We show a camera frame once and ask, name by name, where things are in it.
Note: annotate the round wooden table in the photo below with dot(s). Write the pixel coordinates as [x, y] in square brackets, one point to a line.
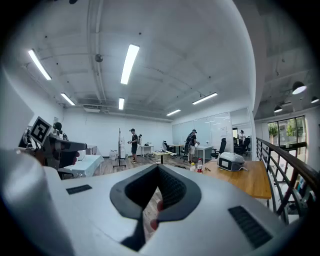
[178, 145]

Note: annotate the black railing wooden handrail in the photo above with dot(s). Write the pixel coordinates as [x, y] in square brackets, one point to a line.
[297, 162]

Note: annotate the glass board black stand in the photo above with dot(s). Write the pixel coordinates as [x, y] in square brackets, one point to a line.
[119, 150]

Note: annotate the group of ceiling strip lights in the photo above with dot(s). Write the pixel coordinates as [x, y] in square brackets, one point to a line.
[130, 63]

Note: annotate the large window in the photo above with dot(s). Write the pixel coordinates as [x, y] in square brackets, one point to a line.
[287, 130]

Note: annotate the white rounded appliance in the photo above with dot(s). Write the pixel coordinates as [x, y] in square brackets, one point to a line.
[231, 160]

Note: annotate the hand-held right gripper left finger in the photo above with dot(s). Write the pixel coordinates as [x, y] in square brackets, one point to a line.
[95, 212]

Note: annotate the person's right hand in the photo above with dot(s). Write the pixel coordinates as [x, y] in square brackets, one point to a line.
[160, 206]

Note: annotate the yellow cap plastic bottle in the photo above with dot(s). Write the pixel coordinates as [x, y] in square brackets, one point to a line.
[192, 167]

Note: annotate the black office chair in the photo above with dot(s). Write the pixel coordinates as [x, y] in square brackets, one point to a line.
[222, 146]
[185, 150]
[246, 143]
[166, 145]

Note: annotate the yellow top pedestal table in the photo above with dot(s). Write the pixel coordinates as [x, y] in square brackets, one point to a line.
[162, 152]

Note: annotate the dark ceiling dome sensor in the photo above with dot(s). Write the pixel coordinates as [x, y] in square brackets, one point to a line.
[98, 58]

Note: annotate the black pendant lamp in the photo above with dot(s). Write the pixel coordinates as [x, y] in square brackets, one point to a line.
[278, 109]
[298, 87]
[315, 99]

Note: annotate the wooden table white legs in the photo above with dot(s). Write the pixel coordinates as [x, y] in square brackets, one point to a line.
[245, 178]

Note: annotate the red label plastic bottle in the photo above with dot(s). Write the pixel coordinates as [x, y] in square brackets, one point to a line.
[199, 165]

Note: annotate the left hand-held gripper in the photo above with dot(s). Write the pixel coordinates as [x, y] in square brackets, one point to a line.
[58, 152]

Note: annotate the person's left hand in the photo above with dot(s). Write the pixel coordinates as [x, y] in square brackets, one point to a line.
[75, 157]

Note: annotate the white desk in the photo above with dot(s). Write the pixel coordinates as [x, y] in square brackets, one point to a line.
[146, 146]
[203, 148]

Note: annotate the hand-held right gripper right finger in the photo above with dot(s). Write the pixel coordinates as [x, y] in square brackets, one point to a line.
[212, 220]

